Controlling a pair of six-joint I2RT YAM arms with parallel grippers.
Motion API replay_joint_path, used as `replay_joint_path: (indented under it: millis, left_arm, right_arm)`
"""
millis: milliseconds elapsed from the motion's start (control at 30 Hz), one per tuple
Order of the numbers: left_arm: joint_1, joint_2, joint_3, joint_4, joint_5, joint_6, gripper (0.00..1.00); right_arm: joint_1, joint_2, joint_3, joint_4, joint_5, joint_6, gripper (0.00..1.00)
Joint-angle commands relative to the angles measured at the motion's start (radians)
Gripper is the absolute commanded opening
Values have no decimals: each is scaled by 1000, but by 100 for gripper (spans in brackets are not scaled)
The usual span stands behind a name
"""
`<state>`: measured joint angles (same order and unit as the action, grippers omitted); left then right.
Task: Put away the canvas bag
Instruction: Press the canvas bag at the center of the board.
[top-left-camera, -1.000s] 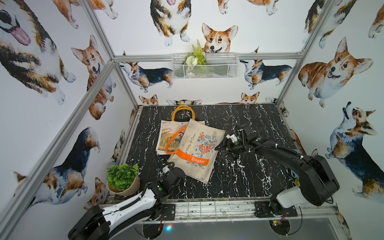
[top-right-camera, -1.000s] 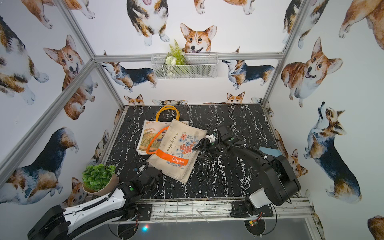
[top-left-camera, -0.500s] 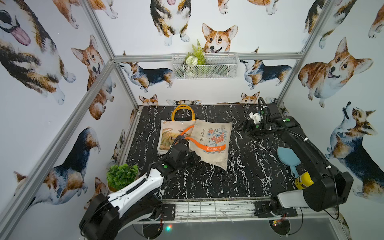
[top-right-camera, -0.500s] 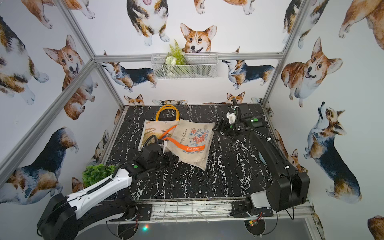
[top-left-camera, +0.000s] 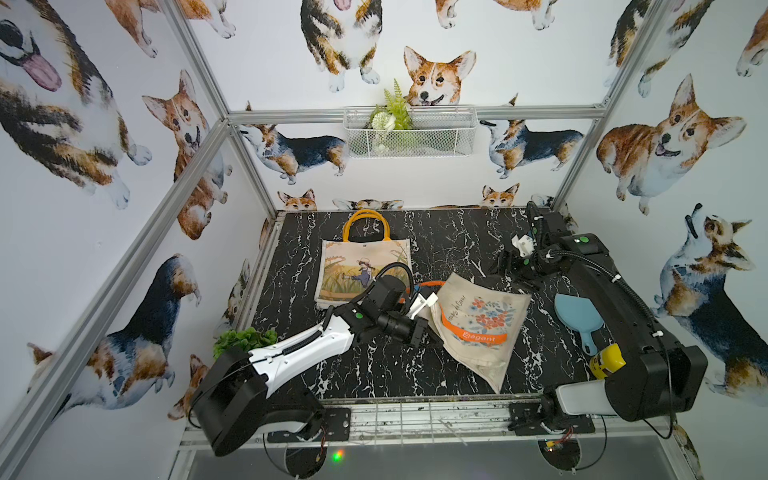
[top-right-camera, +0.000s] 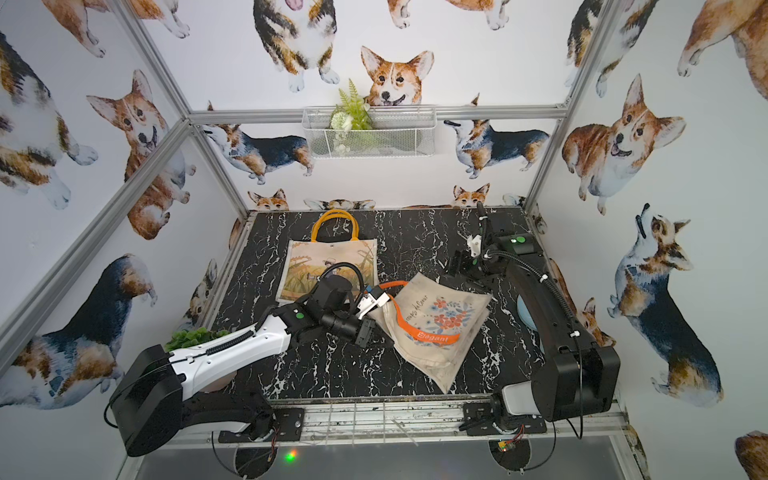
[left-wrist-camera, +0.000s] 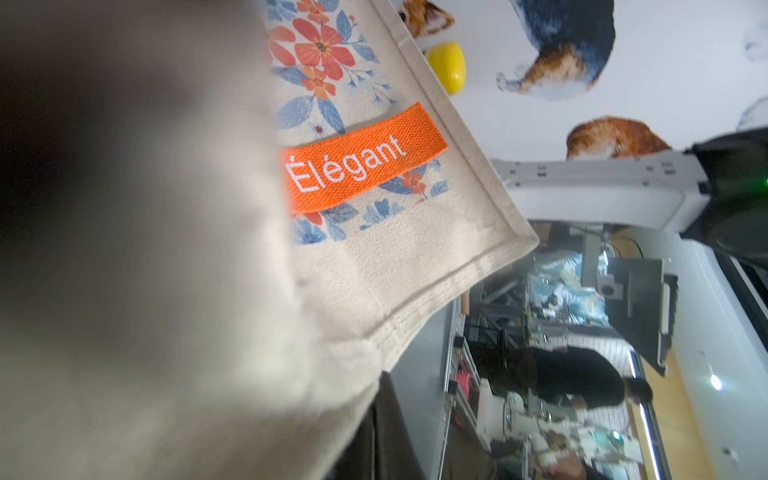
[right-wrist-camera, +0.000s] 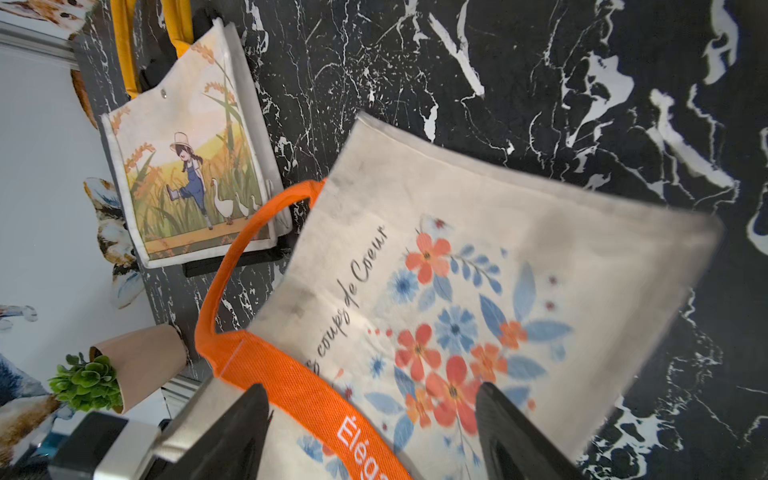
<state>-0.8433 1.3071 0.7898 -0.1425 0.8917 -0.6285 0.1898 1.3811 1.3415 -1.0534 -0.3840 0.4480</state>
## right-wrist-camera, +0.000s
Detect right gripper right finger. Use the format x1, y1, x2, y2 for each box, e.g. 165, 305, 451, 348
475, 382, 582, 480

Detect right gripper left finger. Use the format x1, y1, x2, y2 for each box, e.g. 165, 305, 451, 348
155, 383, 272, 479

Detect cream bag orange handles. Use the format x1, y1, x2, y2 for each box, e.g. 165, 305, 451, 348
195, 113, 722, 479

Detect cream bag yellow handles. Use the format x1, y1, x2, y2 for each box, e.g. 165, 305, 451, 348
100, 0, 294, 270

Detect black canvas bag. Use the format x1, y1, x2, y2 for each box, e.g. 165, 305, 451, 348
137, 5, 301, 280

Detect tan round object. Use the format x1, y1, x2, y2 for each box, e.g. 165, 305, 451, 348
88, 324, 187, 414

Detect green leafy plant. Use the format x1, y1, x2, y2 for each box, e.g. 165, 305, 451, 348
48, 354, 124, 413

